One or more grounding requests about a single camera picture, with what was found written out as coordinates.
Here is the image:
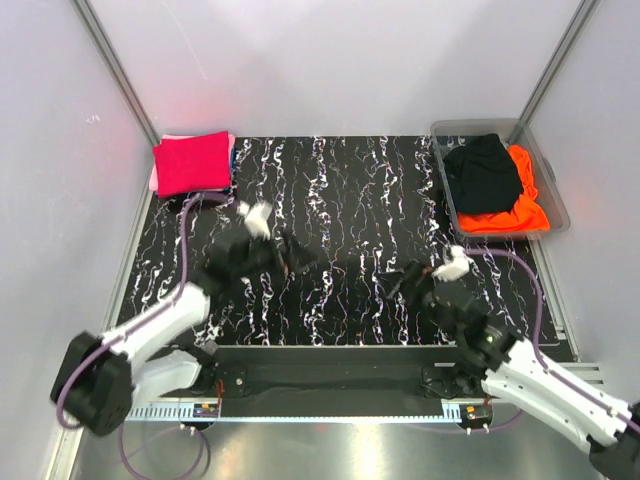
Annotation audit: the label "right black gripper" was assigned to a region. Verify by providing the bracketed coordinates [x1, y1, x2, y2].
[375, 258, 459, 341]

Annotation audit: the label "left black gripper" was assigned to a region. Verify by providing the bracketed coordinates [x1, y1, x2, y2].
[232, 227, 318, 283]

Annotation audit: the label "red t-shirt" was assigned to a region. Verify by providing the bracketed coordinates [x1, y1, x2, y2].
[152, 130, 234, 200]

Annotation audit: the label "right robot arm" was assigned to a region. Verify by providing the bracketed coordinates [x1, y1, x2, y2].
[384, 262, 639, 479]

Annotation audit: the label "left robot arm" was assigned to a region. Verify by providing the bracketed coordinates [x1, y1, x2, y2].
[50, 232, 318, 437]

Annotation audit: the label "black marbled table mat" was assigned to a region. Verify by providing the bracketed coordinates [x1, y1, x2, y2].
[118, 136, 537, 346]

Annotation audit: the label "blue folded t-shirt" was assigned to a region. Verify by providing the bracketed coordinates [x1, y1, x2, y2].
[229, 146, 237, 177]

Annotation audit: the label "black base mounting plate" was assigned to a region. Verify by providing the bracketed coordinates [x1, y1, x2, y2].
[169, 344, 516, 419]

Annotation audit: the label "black t-shirt in bin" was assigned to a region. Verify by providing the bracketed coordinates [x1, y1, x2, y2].
[444, 133, 523, 215]

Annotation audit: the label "clear plastic bin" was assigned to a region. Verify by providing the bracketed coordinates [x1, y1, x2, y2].
[431, 118, 571, 241]

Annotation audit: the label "orange t-shirt in bin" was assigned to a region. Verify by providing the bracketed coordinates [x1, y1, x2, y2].
[457, 145, 551, 234]

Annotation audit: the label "pink folded t-shirt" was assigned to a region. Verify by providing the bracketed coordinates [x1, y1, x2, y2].
[149, 130, 237, 192]

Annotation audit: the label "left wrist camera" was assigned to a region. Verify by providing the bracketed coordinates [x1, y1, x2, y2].
[236, 201, 272, 240]

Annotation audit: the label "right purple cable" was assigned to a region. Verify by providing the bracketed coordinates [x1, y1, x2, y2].
[464, 249, 640, 436]

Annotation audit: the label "aluminium front rail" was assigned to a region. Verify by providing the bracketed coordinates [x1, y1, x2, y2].
[67, 362, 616, 426]

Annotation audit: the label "right aluminium frame post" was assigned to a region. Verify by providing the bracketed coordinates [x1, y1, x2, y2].
[519, 0, 601, 124]

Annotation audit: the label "aluminium frame post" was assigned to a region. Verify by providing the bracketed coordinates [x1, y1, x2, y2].
[519, 0, 601, 124]
[71, 0, 160, 145]

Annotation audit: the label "left aluminium frame post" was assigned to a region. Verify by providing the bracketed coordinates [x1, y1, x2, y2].
[71, 0, 160, 145]

